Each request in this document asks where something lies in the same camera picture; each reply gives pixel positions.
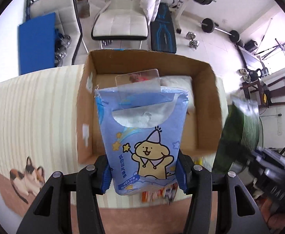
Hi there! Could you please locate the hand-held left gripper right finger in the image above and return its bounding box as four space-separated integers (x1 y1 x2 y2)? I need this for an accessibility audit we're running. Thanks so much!
178 151 270 234

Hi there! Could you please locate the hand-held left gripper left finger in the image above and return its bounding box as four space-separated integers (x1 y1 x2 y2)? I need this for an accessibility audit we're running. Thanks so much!
15 156 113 234

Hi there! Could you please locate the blue cartoon tissue pack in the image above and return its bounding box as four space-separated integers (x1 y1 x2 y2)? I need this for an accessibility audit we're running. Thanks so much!
94 83 189 197

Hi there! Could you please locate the green packet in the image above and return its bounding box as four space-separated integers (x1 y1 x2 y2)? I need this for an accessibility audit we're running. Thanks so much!
212 97 260 176

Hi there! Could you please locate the cardboard box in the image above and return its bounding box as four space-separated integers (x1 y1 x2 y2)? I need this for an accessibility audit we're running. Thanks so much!
77 49 223 164

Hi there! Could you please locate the white soft packet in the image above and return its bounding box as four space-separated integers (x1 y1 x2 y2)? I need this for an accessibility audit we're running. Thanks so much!
160 76 195 113

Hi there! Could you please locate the round glass table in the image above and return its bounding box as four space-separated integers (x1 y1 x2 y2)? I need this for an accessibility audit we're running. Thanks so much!
227 116 264 194

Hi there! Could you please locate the orange snack packet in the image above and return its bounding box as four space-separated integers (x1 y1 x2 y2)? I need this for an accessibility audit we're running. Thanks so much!
142 185 177 206

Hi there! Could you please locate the dark wooden chair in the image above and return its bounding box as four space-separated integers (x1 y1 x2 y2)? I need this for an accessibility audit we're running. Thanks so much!
239 76 285 107

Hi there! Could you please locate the striped cat print blanket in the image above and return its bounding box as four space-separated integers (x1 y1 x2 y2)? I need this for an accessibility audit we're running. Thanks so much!
0 64 231 211

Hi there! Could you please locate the clear plastic packet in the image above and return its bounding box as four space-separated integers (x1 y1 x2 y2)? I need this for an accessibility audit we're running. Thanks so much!
115 69 161 89

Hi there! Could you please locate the pile of chrome dumbbells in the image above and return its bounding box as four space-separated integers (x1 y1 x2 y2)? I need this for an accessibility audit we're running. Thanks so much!
54 34 72 67

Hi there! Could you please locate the chrome dumbbell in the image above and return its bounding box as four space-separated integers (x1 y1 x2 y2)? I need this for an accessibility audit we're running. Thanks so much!
186 31 200 50

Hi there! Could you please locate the blue folded mat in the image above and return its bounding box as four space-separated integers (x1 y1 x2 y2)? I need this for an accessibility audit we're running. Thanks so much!
18 12 56 75

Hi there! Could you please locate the black blue massage mat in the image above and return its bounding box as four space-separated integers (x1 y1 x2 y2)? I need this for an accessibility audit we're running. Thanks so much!
150 3 177 53

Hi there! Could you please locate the barbell with small plates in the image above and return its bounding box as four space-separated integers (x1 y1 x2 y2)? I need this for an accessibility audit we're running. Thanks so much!
200 18 241 42

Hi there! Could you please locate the white armchair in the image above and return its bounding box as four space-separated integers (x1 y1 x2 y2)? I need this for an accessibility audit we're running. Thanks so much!
91 0 149 50

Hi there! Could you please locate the white weight bench rack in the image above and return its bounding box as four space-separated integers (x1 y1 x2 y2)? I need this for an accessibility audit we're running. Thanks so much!
167 0 200 33

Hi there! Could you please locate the white chair black frame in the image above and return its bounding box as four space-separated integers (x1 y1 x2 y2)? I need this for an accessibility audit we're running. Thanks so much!
25 0 89 65

